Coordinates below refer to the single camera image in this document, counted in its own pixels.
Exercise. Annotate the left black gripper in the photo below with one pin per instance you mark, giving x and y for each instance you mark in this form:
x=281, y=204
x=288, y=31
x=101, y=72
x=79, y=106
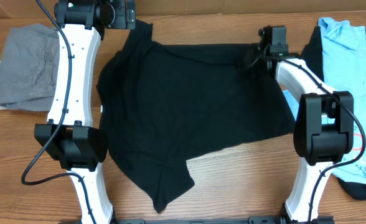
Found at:
x=118, y=7

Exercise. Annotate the black t-shirt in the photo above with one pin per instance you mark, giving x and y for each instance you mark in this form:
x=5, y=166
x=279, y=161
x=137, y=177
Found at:
x=166, y=104

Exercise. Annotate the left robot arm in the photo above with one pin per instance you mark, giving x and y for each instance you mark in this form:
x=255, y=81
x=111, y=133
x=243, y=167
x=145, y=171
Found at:
x=68, y=136

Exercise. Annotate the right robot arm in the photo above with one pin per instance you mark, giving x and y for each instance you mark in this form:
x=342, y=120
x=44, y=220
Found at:
x=323, y=131

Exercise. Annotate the black garment under pile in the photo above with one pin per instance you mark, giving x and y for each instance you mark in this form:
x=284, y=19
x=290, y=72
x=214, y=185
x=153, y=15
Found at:
x=312, y=54

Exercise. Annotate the light blue printed t-shirt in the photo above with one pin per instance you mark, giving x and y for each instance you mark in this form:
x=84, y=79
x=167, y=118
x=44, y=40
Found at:
x=344, y=68

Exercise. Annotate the folded grey trousers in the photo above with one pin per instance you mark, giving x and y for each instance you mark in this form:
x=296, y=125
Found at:
x=28, y=71

